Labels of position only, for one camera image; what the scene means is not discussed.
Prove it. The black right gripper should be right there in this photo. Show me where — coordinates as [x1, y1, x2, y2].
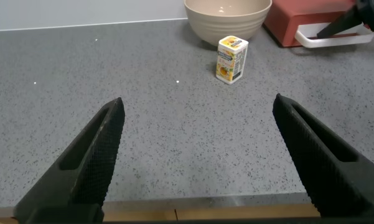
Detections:
[316, 0, 374, 40]

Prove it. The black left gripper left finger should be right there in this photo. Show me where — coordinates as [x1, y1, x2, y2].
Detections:
[12, 97, 126, 224]

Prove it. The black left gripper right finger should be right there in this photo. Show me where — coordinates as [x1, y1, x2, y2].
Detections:
[272, 93, 374, 218]

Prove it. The red drawer with white handle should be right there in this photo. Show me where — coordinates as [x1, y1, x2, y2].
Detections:
[281, 14, 374, 49]

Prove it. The beige ribbed bowl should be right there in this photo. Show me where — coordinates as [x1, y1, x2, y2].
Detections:
[183, 0, 273, 47]

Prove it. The small white yellow bottle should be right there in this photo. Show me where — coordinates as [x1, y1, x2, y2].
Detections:
[215, 35, 250, 85]

